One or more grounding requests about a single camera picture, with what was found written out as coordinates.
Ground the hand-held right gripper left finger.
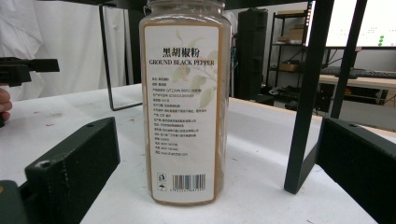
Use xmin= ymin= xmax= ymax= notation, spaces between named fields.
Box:
xmin=24 ymin=117 xmax=121 ymax=224

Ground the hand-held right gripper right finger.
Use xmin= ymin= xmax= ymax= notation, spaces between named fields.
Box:
xmin=315 ymin=117 xmax=396 ymax=224

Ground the clear ground pepper jar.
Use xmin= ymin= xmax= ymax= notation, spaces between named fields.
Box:
xmin=138 ymin=0 xmax=233 ymax=207

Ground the white curtain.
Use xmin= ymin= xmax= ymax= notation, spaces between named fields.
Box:
xmin=0 ymin=0 xmax=135 ymax=103

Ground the wooden desk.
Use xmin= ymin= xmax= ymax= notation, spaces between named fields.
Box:
xmin=318 ymin=74 xmax=396 ymax=91

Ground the cardboard box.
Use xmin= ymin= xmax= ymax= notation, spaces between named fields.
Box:
xmin=278 ymin=63 xmax=301 ymax=73

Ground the black shelving unit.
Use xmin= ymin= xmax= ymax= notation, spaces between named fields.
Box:
xmin=265 ymin=9 xmax=310 ymax=96

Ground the computer monitor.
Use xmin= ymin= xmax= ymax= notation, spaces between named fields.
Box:
xmin=305 ymin=0 xmax=396 ymax=50

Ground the black metal rack frame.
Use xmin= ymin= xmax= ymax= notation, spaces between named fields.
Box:
xmin=98 ymin=0 xmax=369 ymax=196

